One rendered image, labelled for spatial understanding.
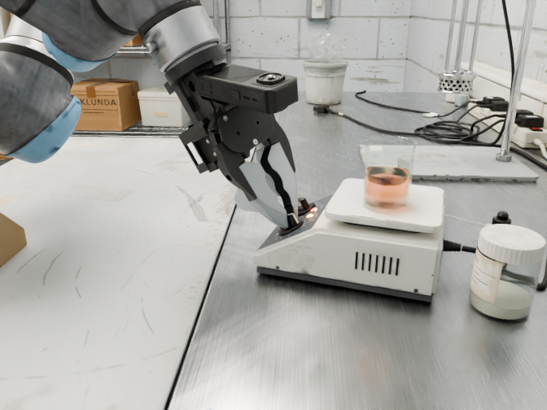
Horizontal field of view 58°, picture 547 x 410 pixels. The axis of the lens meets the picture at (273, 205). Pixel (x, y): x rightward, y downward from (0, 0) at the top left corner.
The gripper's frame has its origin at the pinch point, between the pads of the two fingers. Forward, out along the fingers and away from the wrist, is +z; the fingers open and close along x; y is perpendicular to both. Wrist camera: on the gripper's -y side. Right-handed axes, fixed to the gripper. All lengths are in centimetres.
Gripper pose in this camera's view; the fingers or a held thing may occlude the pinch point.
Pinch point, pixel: (289, 214)
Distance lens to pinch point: 56.3
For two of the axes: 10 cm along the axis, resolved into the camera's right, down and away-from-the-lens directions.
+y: -5.7, 1.5, 8.1
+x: -6.7, 4.8, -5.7
